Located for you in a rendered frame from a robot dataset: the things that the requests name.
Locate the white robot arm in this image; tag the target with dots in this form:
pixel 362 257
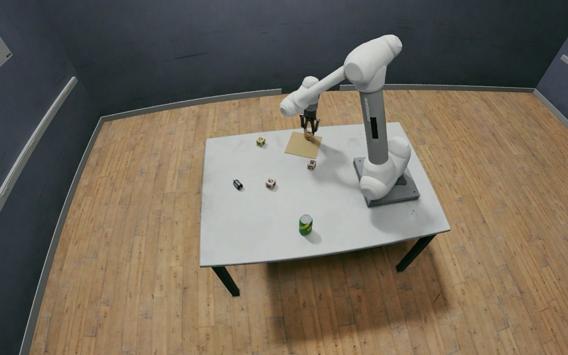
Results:
pixel 365 66

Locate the tan flat mat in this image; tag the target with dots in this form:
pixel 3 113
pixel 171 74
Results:
pixel 300 146

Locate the green and yellow drink can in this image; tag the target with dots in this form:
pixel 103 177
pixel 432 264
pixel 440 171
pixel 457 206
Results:
pixel 305 224

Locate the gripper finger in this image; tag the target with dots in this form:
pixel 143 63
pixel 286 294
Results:
pixel 304 125
pixel 314 128

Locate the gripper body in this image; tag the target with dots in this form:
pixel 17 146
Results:
pixel 309 114

